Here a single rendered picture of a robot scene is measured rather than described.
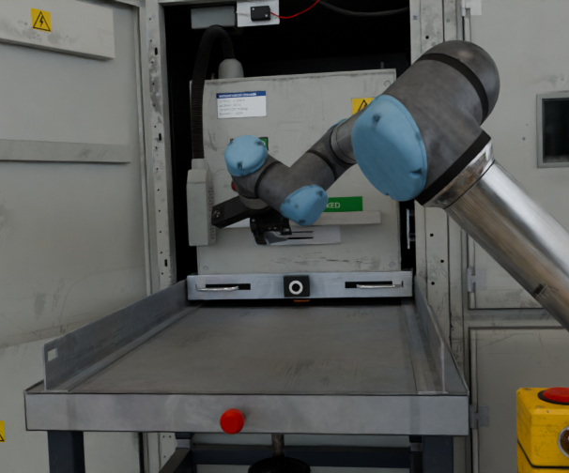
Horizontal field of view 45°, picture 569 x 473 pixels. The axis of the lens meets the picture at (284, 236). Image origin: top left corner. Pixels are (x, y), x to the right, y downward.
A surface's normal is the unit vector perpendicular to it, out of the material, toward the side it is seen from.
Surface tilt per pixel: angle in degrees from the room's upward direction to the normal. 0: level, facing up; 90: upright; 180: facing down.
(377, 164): 120
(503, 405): 90
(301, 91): 90
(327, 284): 90
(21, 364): 90
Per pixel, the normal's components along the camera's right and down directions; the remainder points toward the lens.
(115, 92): 0.82, 0.00
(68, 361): 0.99, -0.03
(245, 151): -0.14, -0.44
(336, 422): -0.14, 0.07
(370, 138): -0.72, 0.58
